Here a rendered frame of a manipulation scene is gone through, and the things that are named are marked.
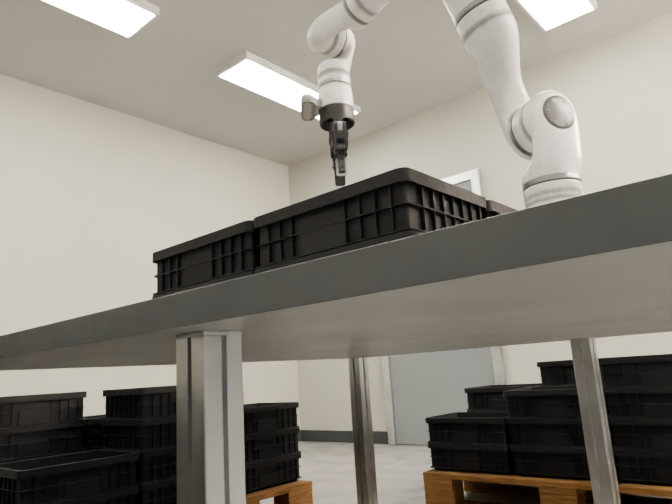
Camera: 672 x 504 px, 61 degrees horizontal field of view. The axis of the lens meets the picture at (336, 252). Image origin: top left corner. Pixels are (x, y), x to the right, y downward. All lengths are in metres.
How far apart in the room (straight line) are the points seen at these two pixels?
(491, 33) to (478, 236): 0.67
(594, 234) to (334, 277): 0.22
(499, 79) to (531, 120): 0.11
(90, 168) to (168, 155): 0.73
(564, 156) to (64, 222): 3.92
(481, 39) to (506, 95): 0.10
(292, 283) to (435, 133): 4.50
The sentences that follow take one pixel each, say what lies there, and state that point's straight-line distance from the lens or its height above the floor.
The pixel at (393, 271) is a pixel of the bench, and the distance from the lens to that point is 0.45.
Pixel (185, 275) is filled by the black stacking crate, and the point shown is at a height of 0.85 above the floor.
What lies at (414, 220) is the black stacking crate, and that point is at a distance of 0.97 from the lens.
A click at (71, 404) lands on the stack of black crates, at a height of 0.55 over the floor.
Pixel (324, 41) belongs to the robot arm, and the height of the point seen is 1.28.
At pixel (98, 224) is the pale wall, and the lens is 4.63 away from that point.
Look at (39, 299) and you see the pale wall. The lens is 4.35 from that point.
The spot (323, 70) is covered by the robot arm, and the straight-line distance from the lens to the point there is 1.25.
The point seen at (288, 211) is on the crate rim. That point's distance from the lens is 1.13.
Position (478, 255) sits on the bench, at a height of 0.67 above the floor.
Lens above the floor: 0.60
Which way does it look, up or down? 12 degrees up
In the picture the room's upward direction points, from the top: 4 degrees counter-clockwise
